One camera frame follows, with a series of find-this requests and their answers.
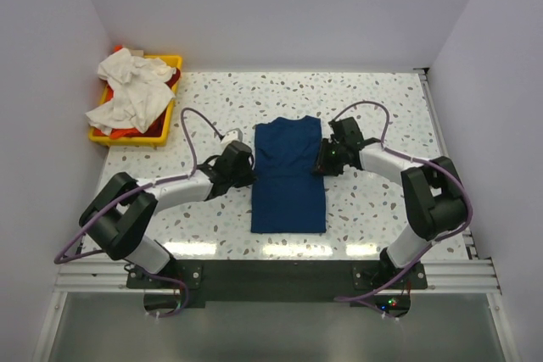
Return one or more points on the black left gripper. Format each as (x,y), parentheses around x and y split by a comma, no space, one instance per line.
(244,177)

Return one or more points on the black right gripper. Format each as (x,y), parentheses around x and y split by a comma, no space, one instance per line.
(323,163)

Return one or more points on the blue printed t-shirt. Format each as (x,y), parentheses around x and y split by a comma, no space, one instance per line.
(287,197)

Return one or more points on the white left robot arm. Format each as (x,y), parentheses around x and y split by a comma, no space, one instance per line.
(118,217)

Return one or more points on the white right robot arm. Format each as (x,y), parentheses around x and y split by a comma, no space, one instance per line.
(434,198)

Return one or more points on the red t-shirt in bin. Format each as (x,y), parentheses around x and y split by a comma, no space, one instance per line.
(155,129)

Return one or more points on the yellow plastic bin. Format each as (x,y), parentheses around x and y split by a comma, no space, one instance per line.
(125,137)

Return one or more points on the white crumpled t-shirt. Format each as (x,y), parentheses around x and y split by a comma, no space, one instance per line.
(153,74)

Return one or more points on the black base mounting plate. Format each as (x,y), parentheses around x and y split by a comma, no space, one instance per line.
(194,283)

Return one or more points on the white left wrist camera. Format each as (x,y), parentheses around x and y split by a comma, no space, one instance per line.
(234,135)

